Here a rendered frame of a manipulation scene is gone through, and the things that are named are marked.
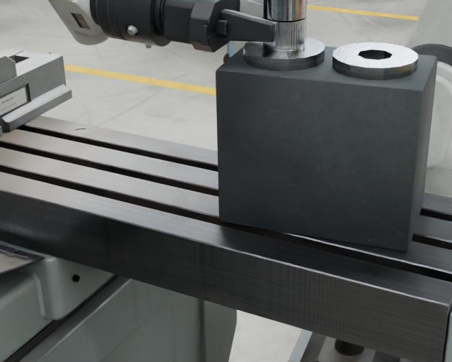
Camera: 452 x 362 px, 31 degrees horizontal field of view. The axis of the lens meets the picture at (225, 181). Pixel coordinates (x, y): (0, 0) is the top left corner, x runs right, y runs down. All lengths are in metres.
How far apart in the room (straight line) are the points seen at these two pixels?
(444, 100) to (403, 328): 0.41
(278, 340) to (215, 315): 0.75
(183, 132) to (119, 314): 2.43
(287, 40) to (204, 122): 2.87
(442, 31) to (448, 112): 0.11
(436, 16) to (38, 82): 0.61
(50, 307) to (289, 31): 0.49
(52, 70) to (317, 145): 0.59
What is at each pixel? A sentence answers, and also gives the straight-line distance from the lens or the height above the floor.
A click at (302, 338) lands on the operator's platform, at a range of 1.65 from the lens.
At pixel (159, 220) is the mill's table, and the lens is 0.95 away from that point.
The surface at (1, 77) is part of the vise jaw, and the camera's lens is 1.24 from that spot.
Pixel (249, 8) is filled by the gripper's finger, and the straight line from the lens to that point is 0.93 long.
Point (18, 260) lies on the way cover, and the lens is 1.04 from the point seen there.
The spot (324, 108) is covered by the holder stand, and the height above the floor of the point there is 1.10.
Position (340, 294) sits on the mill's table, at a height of 0.92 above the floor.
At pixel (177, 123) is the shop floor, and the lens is 3.74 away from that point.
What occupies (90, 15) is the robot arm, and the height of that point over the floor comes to 1.16.
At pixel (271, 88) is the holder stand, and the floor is 1.11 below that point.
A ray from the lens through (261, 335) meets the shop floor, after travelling 2.32.
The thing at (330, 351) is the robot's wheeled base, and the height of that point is 0.61.
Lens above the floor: 1.40
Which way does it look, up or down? 26 degrees down
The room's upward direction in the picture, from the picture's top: 1 degrees counter-clockwise
